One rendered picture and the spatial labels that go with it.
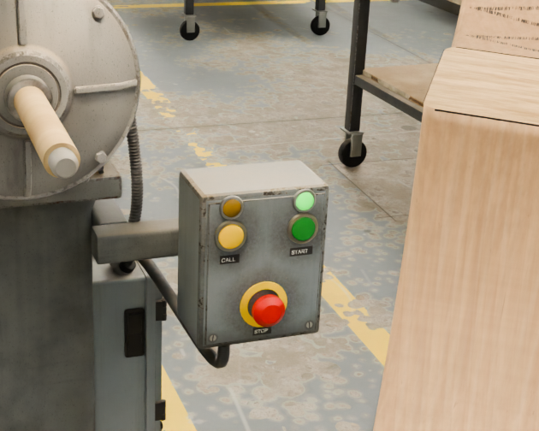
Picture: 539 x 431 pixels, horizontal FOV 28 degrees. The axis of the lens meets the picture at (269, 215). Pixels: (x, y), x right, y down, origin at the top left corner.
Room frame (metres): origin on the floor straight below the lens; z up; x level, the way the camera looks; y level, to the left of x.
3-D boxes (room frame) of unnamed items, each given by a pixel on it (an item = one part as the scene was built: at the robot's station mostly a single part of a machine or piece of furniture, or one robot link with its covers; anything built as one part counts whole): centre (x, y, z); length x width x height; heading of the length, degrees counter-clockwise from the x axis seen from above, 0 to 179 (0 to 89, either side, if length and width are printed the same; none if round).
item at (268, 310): (1.14, 0.00, 0.98); 0.04 x 0.04 x 0.04; 21
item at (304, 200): (1.17, -0.04, 1.11); 0.03 x 0.01 x 0.03; 111
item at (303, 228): (1.17, -0.04, 1.07); 0.03 x 0.01 x 0.03; 111
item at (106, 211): (1.29, 0.22, 1.02); 0.13 x 0.04 x 0.04; 21
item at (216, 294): (1.25, 0.07, 0.99); 0.24 x 0.21 x 0.26; 21
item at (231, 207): (1.13, 0.04, 1.11); 0.03 x 0.01 x 0.03; 111
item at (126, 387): (1.36, 0.21, 0.93); 0.15 x 0.10 x 0.55; 21
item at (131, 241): (1.23, 0.13, 1.02); 0.19 x 0.04 x 0.04; 111
